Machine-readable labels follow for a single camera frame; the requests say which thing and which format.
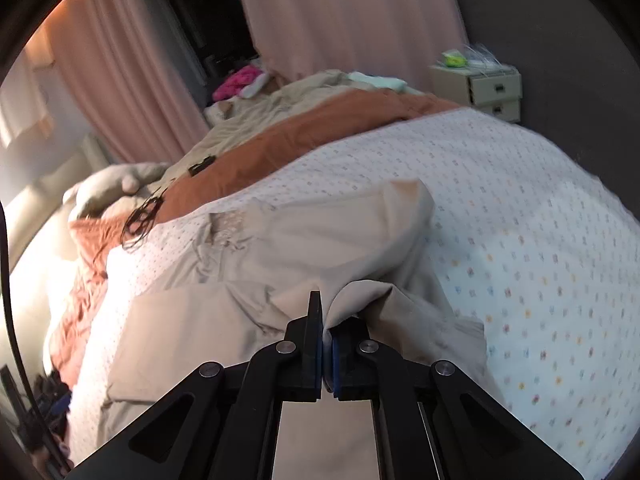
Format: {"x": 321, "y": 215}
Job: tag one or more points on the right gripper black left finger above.
{"x": 219, "y": 422}

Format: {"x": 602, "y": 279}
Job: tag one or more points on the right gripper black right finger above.
{"x": 433, "y": 421}

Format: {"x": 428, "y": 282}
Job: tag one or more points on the beige zip-neck sweatshirt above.
{"x": 251, "y": 271}

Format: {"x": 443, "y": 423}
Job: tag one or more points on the black clutter beside bed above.
{"x": 52, "y": 397}

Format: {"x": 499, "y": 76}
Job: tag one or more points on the white dotted bed sheet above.
{"x": 521, "y": 239}

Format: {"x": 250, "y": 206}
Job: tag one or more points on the rust orange quilt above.
{"x": 351, "y": 112}

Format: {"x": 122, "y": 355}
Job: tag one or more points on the cream padded headboard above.
{"x": 35, "y": 204}

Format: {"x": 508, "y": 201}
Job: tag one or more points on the beige crumpled blanket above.
{"x": 250, "y": 117}

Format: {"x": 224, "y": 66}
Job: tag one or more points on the magenta plush toy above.
{"x": 236, "y": 82}

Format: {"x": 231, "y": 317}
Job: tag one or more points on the white pillow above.
{"x": 379, "y": 82}

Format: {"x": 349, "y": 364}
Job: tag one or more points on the pink left curtain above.
{"x": 122, "y": 80}

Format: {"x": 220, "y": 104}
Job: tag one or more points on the pink curtain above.
{"x": 122, "y": 80}
{"x": 392, "y": 38}

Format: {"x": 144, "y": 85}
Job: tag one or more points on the pink right curtain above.
{"x": 392, "y": 38}

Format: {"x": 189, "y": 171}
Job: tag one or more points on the small black strap device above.
{"x": 202, "y": 165}

